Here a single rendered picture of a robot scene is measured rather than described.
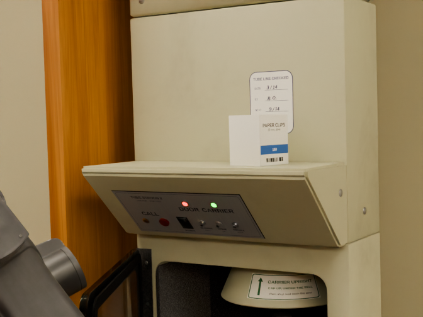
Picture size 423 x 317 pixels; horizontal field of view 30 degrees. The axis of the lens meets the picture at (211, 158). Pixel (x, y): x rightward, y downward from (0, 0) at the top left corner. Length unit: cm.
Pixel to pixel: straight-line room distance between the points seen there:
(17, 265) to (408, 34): 91
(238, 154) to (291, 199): 9
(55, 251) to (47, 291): 32
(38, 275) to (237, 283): 48
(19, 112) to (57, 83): 80
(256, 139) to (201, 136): 16
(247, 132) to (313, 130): 10
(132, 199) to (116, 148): 16
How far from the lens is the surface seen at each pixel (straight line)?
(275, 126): 93
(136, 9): 112
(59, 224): 110
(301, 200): 89
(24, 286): 65
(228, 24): 104
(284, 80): 99
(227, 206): 95
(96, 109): 114
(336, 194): 93
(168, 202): 99
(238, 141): 93
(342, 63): 96
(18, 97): 188
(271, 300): 105
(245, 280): 108
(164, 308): 114
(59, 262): 95
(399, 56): 140
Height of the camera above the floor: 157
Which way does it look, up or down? 3 degrees down
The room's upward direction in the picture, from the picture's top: 2 degrees counter-clockwise
